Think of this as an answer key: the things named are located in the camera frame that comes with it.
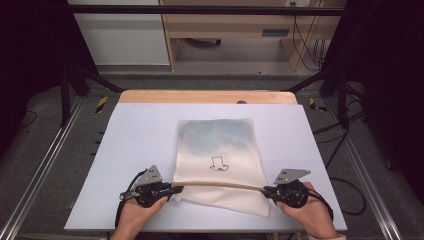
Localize cream mesh laundry bag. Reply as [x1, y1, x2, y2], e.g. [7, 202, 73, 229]
[173, 117, 271, 218]

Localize black looped floor cable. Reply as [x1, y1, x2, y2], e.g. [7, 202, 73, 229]
[313, 109, 368, 217]

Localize person's left hand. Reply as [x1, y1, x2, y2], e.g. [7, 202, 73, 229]
[111, 195, 170, 240]

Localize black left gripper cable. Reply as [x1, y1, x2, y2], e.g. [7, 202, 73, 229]
[114, 169, 148, 230]

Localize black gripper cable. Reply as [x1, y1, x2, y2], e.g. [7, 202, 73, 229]
[306, 187, 335, 223]
[114, 169, 148, 230]

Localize black curtain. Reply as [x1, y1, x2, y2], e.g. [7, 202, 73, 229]
[320, 0, 424, 203]
[0, 0, 98, 158]

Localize light wooden desk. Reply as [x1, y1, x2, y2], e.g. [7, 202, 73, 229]
[159, 0, 346, 72]

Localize white table mat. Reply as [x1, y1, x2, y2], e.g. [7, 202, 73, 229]
[64, 102, 348, 233]

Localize yellow black tape strip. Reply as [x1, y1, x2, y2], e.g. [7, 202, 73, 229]
[95, 95, 110, 114]
[308, 97, 328, 113]

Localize thin black floor cable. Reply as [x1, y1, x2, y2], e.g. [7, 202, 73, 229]
[18, 109, 38, 132]

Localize person's right hand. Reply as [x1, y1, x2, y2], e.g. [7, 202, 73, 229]
[276, 181, 338, 240]

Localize black hanging desk cables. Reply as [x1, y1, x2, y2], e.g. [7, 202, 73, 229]
[291, 1, 328, 71]

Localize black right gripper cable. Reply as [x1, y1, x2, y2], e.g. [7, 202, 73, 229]
[306, 187, 335, 223]

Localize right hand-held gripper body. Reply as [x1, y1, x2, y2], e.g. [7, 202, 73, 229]
[273, 168, 312, 209]

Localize black metal stand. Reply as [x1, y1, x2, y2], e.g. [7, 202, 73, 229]
[283, 63, 351, 130]
[59, 63, 125, 128]

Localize white cabinet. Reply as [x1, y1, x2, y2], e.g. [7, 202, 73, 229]
[67, 0, 171, 66]

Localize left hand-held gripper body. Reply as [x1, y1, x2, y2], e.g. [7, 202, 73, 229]
[119, 164, 174, 209]

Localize aluminium floor rail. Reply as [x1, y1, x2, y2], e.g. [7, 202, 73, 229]
[324, 98, 403, 240]
[0, 96, 86, 240]

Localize white wall socket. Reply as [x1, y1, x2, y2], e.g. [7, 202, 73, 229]
[284, 0, 312, 8]

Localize black horizontal frame bar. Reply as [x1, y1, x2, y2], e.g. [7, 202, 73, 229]
[68, 4, 346, 17]

